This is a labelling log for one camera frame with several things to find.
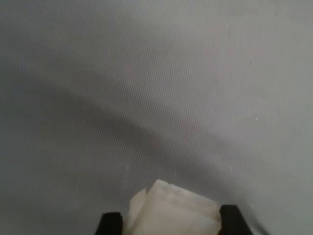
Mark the dark grey mat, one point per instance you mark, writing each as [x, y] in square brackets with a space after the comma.
[146, 85]

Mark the small white plastic terminal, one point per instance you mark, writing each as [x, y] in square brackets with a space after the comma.
[171, 210]

